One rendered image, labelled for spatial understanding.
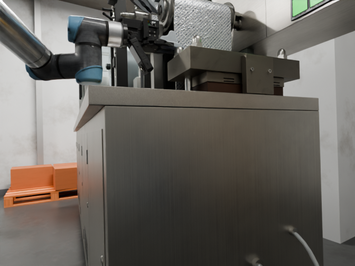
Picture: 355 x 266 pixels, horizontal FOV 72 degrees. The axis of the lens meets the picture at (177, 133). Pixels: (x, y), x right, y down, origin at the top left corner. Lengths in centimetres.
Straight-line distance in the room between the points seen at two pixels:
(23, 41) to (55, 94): 365
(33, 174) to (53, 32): 224
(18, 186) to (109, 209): 338
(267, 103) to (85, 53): 52
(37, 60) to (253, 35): 75
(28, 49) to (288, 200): 80
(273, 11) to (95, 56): 62
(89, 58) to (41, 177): 320
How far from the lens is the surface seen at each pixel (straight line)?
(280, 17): 97
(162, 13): 96
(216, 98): 60
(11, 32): 72
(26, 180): 386
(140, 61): 80
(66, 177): 350
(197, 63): 67
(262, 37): 101
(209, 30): 97
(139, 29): 84
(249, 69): 73
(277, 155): 72
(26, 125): 431
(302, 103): 80
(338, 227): 217
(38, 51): 77
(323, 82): 213
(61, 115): 434
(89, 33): 78
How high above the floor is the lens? 80
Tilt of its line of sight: level
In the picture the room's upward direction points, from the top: 1 degrees counter-clockwise
